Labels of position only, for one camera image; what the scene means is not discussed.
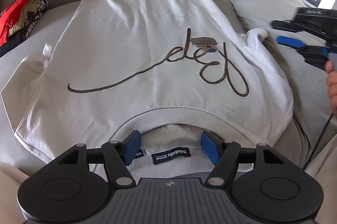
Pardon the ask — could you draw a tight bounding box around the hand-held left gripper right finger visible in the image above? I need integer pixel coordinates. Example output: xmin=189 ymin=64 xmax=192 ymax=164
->
xmin=201 ymin=131 xmax=283 ymax=188

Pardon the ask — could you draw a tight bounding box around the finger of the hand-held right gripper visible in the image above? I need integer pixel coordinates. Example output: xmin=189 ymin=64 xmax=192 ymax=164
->
xmin=271 ymin=19 xmax=299 ymax=31
xmin=277 ymin=36 xmax=328 ymax=57

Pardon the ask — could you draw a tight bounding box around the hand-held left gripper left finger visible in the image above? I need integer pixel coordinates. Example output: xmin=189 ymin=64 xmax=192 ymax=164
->
xmin=56 ymin=130 xmax=141 ymax=187

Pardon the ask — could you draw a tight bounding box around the white t-shirt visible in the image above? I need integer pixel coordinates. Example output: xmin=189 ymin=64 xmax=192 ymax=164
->
xmin=0 ymin=0 xmax=303 ymax=180

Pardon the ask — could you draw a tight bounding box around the person's right hand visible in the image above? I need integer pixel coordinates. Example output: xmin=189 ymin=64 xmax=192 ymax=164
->
xmin=326 ymin=61 xmax=337 ymax=115

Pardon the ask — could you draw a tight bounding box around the grey sofa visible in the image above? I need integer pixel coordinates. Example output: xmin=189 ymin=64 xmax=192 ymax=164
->
xmin=0 ymin=0 xmax=337 ymax=188

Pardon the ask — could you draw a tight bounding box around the person's right leg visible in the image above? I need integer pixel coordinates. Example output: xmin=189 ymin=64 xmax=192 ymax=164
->
xmin=303 ymin=132 xmax=337 ymax=224

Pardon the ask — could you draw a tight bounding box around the person's leg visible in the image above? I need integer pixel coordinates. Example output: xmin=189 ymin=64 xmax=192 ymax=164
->
xmin=303 ymin=132 xmax=337 ymax=224
xmin=0 ymin=162 xmax=35 ymax=224

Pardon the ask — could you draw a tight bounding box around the person's left leg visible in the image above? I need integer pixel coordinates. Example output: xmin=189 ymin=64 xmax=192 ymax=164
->
xmin=0 ymin=162 xmax=35 ymax=224

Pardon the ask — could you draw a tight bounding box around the red garment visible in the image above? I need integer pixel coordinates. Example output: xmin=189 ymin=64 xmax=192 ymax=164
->
xmin=0 ymin=0 xmax=37 ymax=46

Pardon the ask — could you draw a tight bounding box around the black cable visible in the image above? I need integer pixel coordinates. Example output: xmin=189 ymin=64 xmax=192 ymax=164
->
xmin=303 ymin=108 xmax=337 ymax=172

